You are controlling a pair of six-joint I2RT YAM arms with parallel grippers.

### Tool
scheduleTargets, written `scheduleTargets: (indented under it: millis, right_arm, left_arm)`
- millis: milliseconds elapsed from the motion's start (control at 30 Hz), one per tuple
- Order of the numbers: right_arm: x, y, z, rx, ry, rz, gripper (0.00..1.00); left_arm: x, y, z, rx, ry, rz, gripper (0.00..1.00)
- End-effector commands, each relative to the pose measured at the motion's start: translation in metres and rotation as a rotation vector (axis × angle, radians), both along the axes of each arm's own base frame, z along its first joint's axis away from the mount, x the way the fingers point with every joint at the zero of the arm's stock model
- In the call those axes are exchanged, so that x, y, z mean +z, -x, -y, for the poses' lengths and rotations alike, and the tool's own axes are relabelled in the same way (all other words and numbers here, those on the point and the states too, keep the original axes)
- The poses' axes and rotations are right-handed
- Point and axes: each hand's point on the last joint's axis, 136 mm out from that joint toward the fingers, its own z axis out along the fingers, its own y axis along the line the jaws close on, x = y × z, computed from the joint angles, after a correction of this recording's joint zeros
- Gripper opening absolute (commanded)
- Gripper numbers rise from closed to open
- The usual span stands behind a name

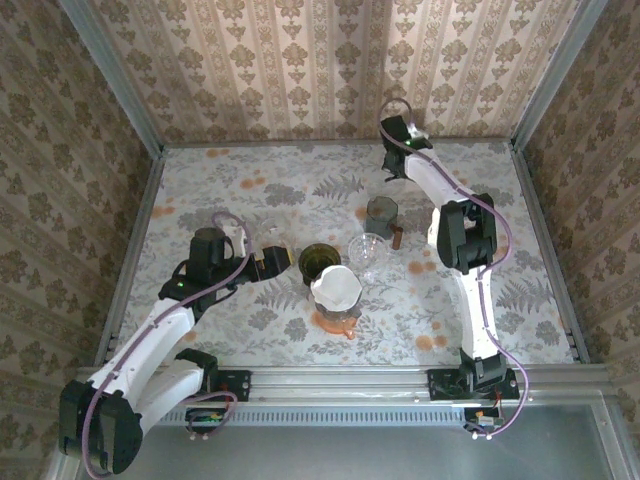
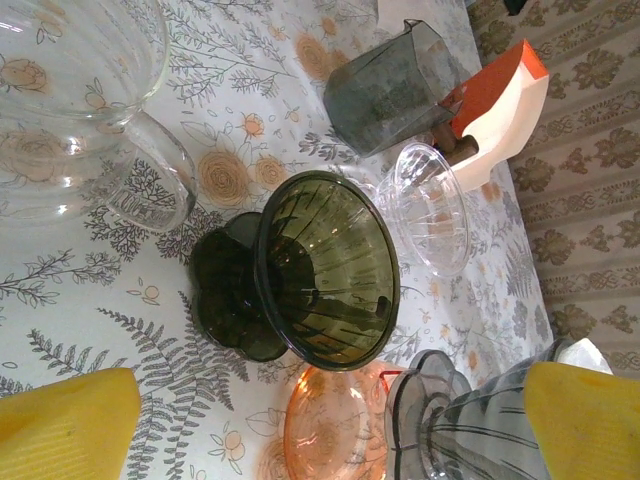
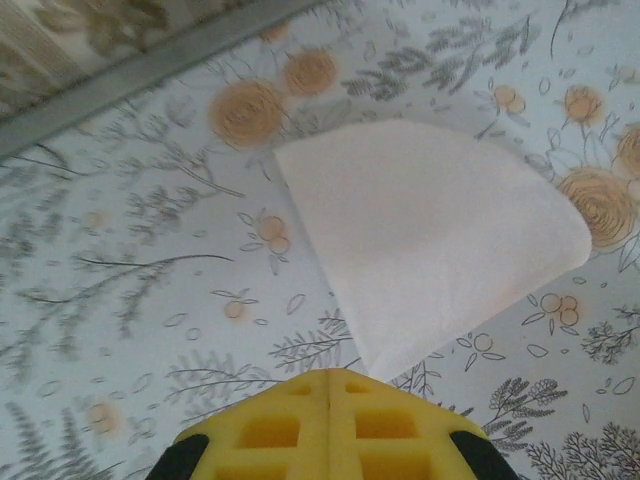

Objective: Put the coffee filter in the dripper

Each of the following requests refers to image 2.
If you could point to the clear glass server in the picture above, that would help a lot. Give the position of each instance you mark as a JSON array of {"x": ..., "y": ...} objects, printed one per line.
[{"x": 75, "y": 100}]

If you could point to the orange coffee filter pack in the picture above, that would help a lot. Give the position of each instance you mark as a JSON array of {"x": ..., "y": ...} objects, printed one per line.
[{"x": 505, "y": 125}]

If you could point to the grey glass coffee dripper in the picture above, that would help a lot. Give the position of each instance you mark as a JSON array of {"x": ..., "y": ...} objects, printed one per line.
[{"x": 450, "y": 430}]

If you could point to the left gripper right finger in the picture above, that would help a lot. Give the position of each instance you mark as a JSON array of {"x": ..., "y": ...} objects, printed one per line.
[{"x": 590, "y": 430}]

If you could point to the orange glass server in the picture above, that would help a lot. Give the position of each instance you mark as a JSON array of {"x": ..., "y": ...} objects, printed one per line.
[{"x": 335, "y": 430}]

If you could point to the floral patterned tablecloth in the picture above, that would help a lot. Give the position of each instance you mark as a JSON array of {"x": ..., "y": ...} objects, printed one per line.
[{"x": 150, "y": 310}]

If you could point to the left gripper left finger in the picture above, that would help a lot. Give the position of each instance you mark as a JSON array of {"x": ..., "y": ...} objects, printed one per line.
[{"x": 65, "y": 430}]

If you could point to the clear plastic coffee dripper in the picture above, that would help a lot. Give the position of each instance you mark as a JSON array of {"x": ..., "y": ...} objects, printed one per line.
[{"x": 430, "y": 215}]

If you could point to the green glass coffee dripper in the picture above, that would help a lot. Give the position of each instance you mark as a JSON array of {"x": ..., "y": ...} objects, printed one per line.
[{"x": 330, "y": 270}]

